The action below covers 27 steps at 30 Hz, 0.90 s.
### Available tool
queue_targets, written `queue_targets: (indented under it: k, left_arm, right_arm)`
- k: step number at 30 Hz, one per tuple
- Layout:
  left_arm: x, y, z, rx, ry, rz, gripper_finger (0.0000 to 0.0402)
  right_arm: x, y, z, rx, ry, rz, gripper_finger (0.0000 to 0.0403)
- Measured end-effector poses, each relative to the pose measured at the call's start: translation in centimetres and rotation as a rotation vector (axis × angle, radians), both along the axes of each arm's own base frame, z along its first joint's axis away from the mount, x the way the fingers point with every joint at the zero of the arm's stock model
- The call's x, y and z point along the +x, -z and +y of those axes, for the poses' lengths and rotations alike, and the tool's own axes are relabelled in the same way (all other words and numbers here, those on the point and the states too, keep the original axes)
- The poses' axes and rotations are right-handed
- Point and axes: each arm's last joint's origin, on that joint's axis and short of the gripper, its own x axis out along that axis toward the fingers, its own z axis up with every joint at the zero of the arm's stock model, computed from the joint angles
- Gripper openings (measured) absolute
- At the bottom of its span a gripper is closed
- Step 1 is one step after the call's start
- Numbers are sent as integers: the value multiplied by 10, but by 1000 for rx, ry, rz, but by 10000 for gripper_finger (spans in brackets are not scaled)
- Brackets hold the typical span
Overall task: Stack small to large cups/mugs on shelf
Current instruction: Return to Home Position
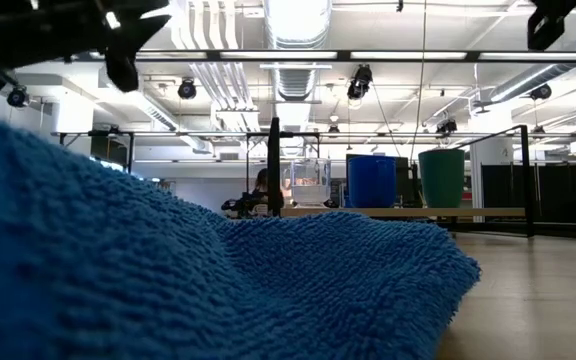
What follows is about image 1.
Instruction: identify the black ceiling spot lamp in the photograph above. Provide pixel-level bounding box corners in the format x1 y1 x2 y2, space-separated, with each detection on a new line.
176 76 199 102
6 84 31 109
434 116 460 137
528 81 554 103
345 63 375 102

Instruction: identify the wooden shelf board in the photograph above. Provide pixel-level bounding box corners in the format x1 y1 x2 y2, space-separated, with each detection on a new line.
278 206 528 220

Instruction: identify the black partition curtain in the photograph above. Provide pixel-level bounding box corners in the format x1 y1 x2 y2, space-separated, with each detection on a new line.
481 162 576 224

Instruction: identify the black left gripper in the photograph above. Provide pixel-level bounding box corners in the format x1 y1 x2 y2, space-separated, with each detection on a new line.
29 0 173 94

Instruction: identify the blue mug with handle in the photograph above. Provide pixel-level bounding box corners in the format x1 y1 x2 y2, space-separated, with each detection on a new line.
346 154 399 210

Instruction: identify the silver ribbed air duct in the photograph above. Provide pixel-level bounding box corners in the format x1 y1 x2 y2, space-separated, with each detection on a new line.
262 0 335 104

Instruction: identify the person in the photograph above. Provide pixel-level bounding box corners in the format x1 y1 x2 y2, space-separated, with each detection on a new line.
248 167 286 212

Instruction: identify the black hanging cable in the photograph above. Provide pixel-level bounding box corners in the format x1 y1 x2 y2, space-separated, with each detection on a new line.
407 0 429 163

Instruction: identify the blue microfibre cloth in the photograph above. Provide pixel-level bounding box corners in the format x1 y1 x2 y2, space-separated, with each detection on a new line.
0 110 483 360

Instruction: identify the green plastic cup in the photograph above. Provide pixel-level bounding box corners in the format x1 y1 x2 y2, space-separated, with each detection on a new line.
417 147 467 210

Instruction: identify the black metal frame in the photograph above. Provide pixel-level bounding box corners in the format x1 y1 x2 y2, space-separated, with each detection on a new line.
52 115 537 239

